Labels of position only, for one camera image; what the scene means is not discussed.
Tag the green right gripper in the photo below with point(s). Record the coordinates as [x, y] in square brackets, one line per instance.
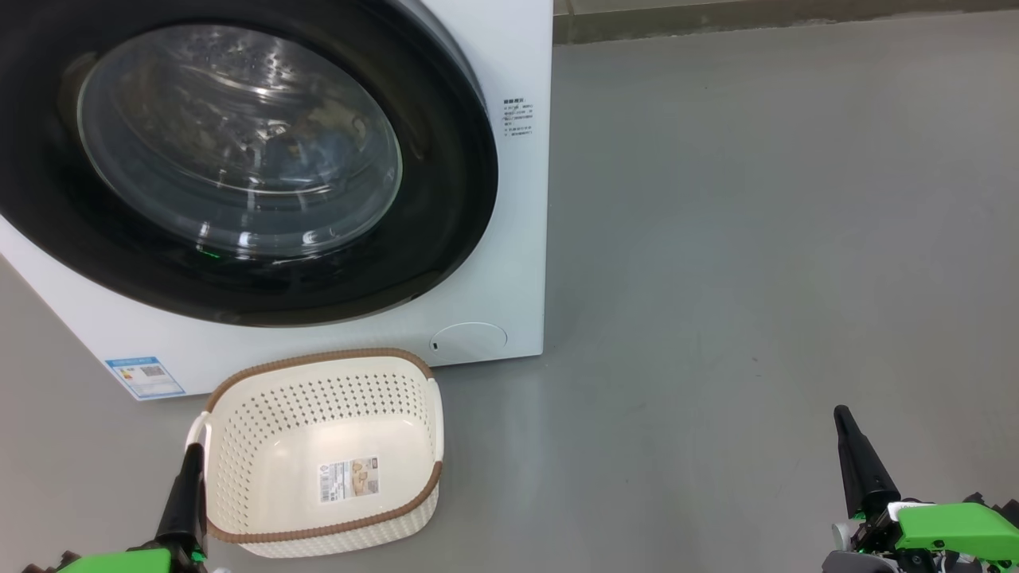
[955, 529]

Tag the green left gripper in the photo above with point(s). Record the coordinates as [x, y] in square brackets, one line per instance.
[119, 562]

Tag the dark round washer door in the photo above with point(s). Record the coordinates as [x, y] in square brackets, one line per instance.
[438, 199]

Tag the steel washing machine drum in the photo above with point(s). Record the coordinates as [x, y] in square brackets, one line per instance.
[175, 103]

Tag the white Hisense washing machine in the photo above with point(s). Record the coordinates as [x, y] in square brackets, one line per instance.
[509, 239]

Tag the blue energy label sticker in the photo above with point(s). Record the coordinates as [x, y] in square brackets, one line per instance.
[145, 377]

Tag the paper basket product label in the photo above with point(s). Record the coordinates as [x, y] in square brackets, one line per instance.
[349, 479]

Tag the cream perforated laundry basket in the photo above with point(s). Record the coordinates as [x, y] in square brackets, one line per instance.
[318, 398]

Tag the round drain filter cover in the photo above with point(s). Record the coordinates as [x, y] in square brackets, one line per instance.
[470, 342]

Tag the small printed text label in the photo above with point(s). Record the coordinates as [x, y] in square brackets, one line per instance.
[518, 117]

